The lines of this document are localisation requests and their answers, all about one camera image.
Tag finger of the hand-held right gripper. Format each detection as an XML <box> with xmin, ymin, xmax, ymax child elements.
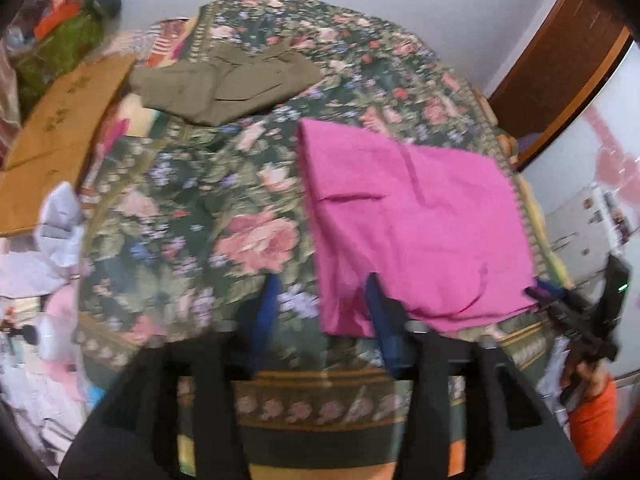
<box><xmin>524</xmin><ymin>282</ymin><xmax>568</xmax><ymax>312</ymax></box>

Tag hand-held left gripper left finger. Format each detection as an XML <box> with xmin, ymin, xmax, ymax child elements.
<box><xmin>59</xmin><ymin>276</ymin><xmax>284</xmax><ymax>480</ymax></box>

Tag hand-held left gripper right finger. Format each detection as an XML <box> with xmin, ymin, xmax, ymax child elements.
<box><xmin>366</xmin><ymin>274</ymin><xmax>586</xmax><ymax>480</ymax></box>

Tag pink pants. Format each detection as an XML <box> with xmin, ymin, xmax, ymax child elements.
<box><xmin>295</xmin><ymin>118</ymin><xmax>540</xmax><ymax>339</ymax></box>

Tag person's right forearm orange sleeve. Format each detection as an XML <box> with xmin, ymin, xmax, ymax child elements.
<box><xmin>567</xmin><ymin>374</ymin><xmax>622</xmax><ymax>467</ymax></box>

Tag olive green pants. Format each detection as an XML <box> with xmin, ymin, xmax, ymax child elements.
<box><xmin>129</xmin><ymin>40</ymin><xmax>325</xmax><ymax>128</ymax></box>

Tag person's right hand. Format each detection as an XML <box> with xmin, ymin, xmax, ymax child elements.
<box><xmin>575</xmin><ymin>360</ymin><xmax>610</xmax><ymax>402</ymax></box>

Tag white refrigerator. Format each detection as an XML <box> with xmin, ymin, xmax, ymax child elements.
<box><xmin>544</xmin><ymin>182</ymin><xmax>638</xmax><ymax>286</ymax></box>

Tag floral blanket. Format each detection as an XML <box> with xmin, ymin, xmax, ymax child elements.
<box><xmin>75</xmin><ymin>0</ymin><xmax>576</xmax><ymax>478</ymax></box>

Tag white crumpled cloth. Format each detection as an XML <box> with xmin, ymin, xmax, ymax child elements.
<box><xmin>0</xmin><ymin>182</ymin><xmax>87</xmax><ymax>296</ymax></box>

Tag brown wooden door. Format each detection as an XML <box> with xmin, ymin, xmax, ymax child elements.
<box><xmin>487</xmin><ymin>0</ymin><xmax>635</xmax><ymax>171</ymax></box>

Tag brown cardboard box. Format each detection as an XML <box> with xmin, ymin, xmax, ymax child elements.
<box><xmin>0</xmin><ymin>54</ymin><xmax>137</xmax><ymax>237</ymax></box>

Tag striped pink cloth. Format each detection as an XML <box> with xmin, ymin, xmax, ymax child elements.
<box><xmin>131</xmin><ymin>17</ymin><xmax>201</xmax><ymax>68</ymax></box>

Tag clear plastic bag of clothes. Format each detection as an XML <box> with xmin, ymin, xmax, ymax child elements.
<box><xmin>4</xmin><ymin>0</ymin><xmax>123</xmax><ymax>116</ymax></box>

